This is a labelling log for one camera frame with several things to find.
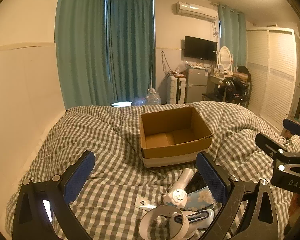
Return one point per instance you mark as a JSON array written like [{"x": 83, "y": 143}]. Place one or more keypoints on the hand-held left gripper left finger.
[{"x": 80, "y": 177}]

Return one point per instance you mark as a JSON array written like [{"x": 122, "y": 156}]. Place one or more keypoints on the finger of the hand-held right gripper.
[
  {"x": 296, "y": 128},
  {"x": 268, "y": 145}
]

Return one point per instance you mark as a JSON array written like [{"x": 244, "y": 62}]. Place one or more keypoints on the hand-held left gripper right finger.
[{"x": 211, "y": 180}]

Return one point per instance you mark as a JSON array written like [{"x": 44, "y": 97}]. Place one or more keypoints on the blue floral tissue pack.
[{"x": 200, "y": 197}]

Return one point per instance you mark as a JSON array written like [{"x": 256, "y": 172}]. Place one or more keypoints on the brown cardboard box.
[{"x": 165, "y": 152}]

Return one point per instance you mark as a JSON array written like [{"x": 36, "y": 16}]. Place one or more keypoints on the white tape roll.
[{"x": 165, "y": 222}]

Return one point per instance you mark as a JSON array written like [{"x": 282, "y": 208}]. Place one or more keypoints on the white tube packet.
[{"x": 143, "y": 202}]

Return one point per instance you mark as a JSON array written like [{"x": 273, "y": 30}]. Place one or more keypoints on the grey checkered blanket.
[{"x": 102, "y": 130}]

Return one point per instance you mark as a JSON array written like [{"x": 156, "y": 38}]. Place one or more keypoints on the white louvred wardrobe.
[{"x": 275, "y": 75}]

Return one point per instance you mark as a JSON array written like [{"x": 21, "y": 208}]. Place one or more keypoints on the pile of black bags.
[{"x": 236, "y": 87}]

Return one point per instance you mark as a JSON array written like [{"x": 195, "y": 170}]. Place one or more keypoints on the dressing table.
[{"x": 213, "y": 82}]

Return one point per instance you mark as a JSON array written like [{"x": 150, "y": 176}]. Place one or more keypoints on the grey mini fridge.
[{"x": 197, "y": 85}]

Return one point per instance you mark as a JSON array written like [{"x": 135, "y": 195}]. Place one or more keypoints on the white suitcase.
[{"x": 176, "y": 90}]

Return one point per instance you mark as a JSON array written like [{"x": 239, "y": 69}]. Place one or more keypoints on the white oval mirror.
[{"x": 225, "y": 58}]

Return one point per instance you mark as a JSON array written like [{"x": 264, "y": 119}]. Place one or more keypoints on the clear plastic bag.
[{"x": 139, "y": 101}]

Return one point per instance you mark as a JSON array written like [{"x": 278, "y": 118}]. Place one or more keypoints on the clear water jug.
[{"x": 153, "y": 98}]

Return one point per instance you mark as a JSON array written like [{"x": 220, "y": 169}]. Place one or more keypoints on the narrow teal curtain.
[{"x": 232, "y": 37}]

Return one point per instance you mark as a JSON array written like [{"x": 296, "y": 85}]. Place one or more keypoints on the wide teal curtain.
[{"x": 82, "y": 50}]

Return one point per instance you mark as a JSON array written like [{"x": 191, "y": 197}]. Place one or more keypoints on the teal window curtain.
[{"x": 130, "y": 50}]

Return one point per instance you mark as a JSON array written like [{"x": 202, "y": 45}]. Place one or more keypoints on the white air conditioner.
[{"x": 196, "y": 10}]

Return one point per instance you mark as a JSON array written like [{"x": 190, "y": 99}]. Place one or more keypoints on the black wall television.
[{"x": 200, "y": 48}]

